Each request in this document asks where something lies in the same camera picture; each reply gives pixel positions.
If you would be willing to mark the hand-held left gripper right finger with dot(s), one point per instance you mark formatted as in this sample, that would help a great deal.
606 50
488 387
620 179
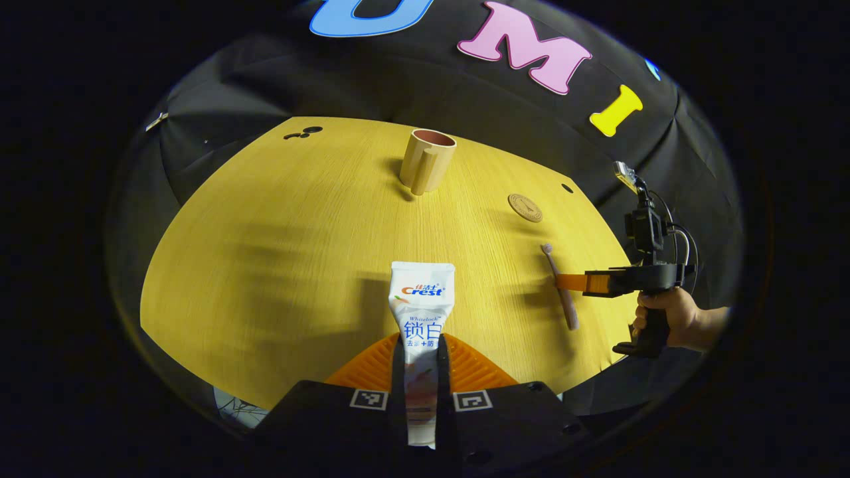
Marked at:
443 398

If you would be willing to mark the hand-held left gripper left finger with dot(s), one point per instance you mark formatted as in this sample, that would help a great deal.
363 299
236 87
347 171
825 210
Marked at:
397 398

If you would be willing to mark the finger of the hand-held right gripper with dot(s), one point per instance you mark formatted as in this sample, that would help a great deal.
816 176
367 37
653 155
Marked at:
584 282

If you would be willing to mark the pink toothbrush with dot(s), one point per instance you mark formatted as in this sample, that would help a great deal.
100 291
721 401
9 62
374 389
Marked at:
563 292

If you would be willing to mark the white toothpaste tube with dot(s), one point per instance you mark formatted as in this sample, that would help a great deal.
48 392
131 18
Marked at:
422 312

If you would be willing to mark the round cork coaster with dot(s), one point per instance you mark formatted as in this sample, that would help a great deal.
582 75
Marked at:
525 208

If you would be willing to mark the beige cup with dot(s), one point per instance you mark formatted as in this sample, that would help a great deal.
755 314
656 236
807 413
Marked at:
425 166

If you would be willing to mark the black backdrop cloth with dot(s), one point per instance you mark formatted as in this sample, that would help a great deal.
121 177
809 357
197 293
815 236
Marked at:
465 99

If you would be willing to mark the small white clip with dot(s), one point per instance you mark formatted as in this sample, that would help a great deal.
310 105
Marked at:
157 121

